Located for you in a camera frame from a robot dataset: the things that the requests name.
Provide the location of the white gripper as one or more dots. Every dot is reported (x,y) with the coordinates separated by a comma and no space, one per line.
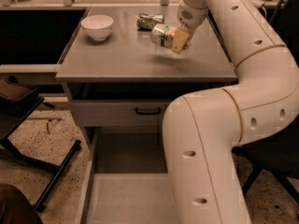
(189,19)

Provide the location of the white green 7up can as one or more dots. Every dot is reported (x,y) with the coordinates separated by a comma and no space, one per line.
(163,35)

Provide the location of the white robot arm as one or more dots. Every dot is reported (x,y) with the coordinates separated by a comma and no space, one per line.
(201,128)

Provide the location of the green crumpled can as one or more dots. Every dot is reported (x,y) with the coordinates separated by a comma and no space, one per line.
(148,21)

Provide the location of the grey drawer cabinet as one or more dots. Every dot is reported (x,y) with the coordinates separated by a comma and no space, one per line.
(128,66)

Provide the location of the grey top drawer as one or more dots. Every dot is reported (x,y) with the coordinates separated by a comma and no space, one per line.
(112,113)

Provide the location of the grey open middle drawer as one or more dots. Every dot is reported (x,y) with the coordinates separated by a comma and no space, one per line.
(126,181)

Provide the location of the white ceramic bowl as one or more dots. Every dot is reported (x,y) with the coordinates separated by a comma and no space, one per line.
(97,27)

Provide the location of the black office chair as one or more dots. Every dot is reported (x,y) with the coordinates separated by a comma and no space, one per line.
(278,154)

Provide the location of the brown object bottom left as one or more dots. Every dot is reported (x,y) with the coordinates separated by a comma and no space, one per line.
(15,208)

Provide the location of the black drawer handle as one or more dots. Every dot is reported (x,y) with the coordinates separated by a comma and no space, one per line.
(147,111)

